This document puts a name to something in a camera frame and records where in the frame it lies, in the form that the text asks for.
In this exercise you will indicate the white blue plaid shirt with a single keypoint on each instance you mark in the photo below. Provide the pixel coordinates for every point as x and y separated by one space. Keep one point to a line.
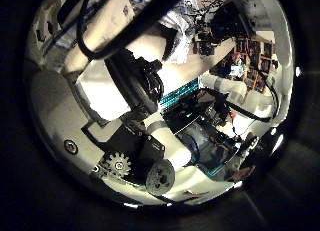
181 34

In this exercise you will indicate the wooden bookshelf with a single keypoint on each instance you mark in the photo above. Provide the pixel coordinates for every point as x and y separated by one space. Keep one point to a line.
253 61

